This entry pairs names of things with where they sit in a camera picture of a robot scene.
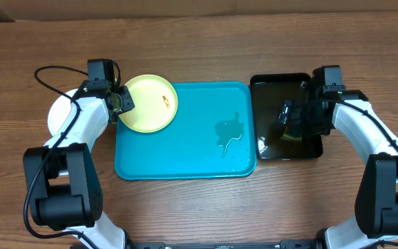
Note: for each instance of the green yellow sponge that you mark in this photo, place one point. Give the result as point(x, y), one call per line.
point(292, 133)

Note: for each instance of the black water tray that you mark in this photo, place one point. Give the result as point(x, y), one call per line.
point(268, 91)

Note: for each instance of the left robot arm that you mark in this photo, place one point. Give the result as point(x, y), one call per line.
point(64, 192)

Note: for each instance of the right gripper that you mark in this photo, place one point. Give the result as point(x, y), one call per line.
point(300, 122)

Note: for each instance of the white plate front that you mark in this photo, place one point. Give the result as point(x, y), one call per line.
point(58, 113)

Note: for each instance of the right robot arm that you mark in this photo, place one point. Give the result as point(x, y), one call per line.
point(375, 219)

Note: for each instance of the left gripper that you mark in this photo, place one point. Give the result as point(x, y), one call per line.
point(128, 101)

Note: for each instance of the lime green plate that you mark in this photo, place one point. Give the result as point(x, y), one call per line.
point(156, 104)

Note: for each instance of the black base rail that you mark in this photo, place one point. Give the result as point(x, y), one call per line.
point(284, 244)

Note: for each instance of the teal plastic tray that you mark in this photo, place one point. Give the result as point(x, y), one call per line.
point(211, 136)

